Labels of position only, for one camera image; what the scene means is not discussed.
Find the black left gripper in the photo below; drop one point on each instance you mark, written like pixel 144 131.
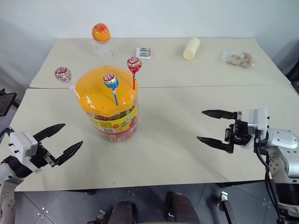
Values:
pixel 42 156

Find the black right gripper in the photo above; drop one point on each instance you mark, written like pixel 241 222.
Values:
pixel 240 134

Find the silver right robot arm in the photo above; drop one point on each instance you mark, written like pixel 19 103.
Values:
pixel 283 142

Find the pink wrapped lollipop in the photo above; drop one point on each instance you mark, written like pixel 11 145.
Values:
pixel 62 74

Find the blue wrapped lollipop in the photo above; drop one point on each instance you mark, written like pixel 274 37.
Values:
pixel 110 80

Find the red wrapped lollipop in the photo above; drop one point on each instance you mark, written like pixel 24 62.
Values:
pixel 134 64

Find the clear plastic candy jar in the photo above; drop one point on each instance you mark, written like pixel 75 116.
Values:
pixel 116 128

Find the orange perforated jar lid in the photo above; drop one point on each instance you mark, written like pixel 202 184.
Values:
pixel 100 93

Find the black chair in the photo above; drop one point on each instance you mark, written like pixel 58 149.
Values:
pixel 6 101

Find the clear bag of snacks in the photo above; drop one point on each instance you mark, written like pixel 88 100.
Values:
pixel 239 59

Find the cream cylinder roll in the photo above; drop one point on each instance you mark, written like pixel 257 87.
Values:
pixel 191 49

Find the dark rounded shape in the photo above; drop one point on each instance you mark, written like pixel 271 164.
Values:
pixel 123 213
pixel 182 208

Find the small white gum box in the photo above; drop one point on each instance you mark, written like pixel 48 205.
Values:
pixel 143 53

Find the orange peach fruit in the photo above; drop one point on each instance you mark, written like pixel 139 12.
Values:
pixel 101 32

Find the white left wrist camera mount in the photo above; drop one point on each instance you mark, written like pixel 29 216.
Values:
pixel 21 145

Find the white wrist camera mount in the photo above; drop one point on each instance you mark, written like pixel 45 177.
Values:
pixel 258 119
pixel 21 145

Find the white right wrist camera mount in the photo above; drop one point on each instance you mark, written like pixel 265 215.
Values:
pixel 258 119

